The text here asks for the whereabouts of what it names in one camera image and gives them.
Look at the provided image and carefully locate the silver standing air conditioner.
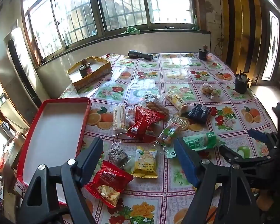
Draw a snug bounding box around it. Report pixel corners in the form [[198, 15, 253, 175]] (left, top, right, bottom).
[[3, 27, 50, 122]]

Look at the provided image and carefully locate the clear twisted pastry packet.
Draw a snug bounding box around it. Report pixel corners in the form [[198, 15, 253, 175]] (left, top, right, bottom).
[[140, 93, 170, 122]]

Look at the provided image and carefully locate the dark blue snack packet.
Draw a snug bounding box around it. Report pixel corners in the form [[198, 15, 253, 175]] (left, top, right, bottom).
[[186, 103, 212, 125]]

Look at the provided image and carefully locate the small dark motor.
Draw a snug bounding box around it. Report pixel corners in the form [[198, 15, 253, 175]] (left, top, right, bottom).
[[198, 45, 209, 60]]

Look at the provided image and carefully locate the clear nut bar packet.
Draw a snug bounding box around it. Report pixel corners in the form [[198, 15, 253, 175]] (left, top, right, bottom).
[[107, 141, 132, 169]]

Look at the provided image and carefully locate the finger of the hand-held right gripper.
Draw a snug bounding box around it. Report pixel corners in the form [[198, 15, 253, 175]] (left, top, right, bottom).
[[219, 145, 274, 168], [248, 128, 279, 146]]

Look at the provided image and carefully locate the black cylindrical motor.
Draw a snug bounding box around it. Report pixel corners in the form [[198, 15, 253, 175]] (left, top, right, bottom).
[[234, 71, 252, 93]]

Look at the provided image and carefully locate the clear orange snack packet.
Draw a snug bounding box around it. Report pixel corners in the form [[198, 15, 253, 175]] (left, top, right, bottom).
[[156, 115, 190, 151]]

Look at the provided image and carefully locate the red chip-print snack packet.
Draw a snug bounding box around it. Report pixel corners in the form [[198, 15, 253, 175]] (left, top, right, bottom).
[[84, 160, 134, 209]]

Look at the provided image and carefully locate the frosted glass door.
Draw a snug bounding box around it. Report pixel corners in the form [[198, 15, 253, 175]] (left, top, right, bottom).
[[261, 0, 280, 87]]

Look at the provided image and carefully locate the green white snack packet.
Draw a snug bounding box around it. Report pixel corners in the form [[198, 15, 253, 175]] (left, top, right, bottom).
[[166, 132, 225, 159]]

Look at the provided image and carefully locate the yellow cardboard box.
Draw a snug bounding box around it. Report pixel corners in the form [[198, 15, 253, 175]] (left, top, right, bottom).
[[68, 55, 112, 91]]

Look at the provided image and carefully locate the yellow biscuit packet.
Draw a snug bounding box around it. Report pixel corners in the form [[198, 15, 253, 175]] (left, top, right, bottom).
[[131, 145, 159, 178]]

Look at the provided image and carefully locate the plain red snack packet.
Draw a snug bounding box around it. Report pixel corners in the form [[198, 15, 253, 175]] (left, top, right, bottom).
[[126, 106, 167, 143]]

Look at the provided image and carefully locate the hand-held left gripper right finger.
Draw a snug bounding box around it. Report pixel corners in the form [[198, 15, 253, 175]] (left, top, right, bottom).
[[174, 137, 259, 224]]

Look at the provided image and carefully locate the white bar packet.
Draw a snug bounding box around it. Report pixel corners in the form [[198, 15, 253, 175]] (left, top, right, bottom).
[[112, 105, 127, 131]]

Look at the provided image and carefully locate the golden panelled door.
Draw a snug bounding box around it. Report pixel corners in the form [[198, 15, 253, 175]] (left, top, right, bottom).
[[218, 0, 263, 80]]

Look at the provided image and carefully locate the clear round cookie packet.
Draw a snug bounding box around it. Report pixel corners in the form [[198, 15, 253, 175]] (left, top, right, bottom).
[[200, 83, 223, 99]]

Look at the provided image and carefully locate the red tray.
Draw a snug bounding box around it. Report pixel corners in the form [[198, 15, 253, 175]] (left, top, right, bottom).
[[16, 97, 92, 206]]

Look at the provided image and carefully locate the long yellow snack packet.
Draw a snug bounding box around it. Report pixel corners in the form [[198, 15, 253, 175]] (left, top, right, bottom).
[[165, 89, 189, 115]]

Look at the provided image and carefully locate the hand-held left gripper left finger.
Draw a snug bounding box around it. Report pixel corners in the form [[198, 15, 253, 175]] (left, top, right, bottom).
[[17, 136, 104, 224]]

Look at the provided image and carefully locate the floral fruit-print tablecloth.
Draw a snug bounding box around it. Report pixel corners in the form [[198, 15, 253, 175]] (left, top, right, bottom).
[[58, 52, 280, 224]]

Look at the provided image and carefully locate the black flashlight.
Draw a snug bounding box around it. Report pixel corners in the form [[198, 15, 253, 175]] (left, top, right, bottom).
[[128, 50, 154, 60]]

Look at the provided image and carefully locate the barred window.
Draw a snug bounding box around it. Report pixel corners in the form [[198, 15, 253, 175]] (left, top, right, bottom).
[[21, 0, 197, 62]]

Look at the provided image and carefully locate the silver kettle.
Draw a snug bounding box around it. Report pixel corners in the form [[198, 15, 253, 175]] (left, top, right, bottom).
[[1, 121, 15, 138]]

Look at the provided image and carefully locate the red-label cylindrical motor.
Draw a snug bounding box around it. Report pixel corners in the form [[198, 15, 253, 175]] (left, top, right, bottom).
[[79, 59, 92, 78]]

